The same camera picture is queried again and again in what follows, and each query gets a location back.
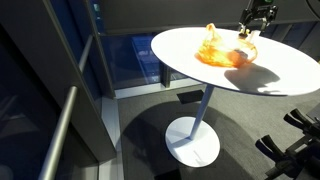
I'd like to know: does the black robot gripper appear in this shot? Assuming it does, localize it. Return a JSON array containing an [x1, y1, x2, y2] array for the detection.
[[239, 0, 278, 38]]

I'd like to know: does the orange plastic bag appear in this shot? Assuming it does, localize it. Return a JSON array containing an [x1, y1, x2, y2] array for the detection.
[[195, 23, 258, 68]]

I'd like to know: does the round white table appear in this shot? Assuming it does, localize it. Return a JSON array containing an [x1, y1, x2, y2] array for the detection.
[[151, 27, 320, 167]]

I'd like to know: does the black tripod stand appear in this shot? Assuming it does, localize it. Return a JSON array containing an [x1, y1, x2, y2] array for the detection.
[[255, 109, 320, 180]]

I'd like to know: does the metal handrail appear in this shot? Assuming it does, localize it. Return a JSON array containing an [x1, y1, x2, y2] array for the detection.
[[37, 33, 95, 180]]

